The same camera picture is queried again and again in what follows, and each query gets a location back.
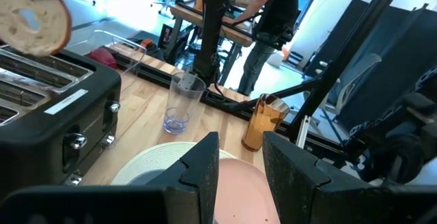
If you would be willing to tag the person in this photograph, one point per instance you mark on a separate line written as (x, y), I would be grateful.
(276, 2)

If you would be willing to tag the black table edge frame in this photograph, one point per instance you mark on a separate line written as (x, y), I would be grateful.
(218, 101)

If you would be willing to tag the amber drinking glass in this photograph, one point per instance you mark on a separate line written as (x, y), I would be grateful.
(264, 121)

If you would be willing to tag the black frame post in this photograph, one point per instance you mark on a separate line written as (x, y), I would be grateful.
(351, 46)

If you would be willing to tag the clear plastic fruit container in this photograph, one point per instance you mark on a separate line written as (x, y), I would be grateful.
(129, 51)

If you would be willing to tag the black toaster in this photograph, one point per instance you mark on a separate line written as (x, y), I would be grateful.
(51, 142)

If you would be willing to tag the bagel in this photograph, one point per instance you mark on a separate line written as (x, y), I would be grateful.
(37, 29)

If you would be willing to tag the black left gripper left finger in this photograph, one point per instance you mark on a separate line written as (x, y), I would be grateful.
(191, 190)

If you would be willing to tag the white aluminium bracket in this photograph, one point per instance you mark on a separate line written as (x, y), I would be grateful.
(303, 132)

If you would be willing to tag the blue bowl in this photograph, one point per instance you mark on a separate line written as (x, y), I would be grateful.
(147, 177)

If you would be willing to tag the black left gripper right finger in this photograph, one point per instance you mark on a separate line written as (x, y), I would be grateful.
(300, 190)

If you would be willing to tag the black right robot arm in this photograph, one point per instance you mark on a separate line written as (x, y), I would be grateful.
(213, 29)

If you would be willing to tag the clear drinking glass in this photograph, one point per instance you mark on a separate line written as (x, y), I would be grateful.
(182, 97)

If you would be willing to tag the round woven cream placemat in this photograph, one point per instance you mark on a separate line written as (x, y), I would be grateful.
(153, 155)

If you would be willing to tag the dark blue partition screen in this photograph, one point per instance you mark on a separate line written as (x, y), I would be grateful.
(385, 46)

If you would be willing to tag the red apple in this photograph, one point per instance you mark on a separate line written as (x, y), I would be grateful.
(102, 57)

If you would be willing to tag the pink plate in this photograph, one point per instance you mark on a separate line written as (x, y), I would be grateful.
(242, 193)

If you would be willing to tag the wooden work table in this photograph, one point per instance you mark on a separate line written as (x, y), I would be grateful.
(191, 15)

